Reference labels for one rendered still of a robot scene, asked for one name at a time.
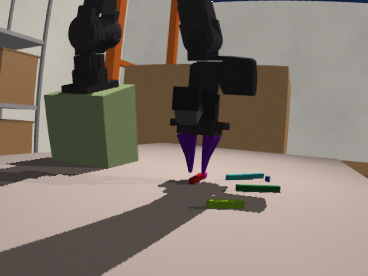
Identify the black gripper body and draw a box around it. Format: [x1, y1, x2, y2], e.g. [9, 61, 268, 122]
[170, 118, 230, 137]

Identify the lime green rod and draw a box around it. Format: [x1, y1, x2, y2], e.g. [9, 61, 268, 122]
[206, 199, 245, 209]

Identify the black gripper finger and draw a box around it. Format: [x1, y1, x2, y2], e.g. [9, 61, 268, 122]
[177, 133, 197, 173]
[201, 136, 221, 174]

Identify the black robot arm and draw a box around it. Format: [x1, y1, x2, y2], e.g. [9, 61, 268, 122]
[61, 0, 257, 125]

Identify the turquoise rod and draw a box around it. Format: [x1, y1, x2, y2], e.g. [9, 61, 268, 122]
[226, 173, 264, 180]

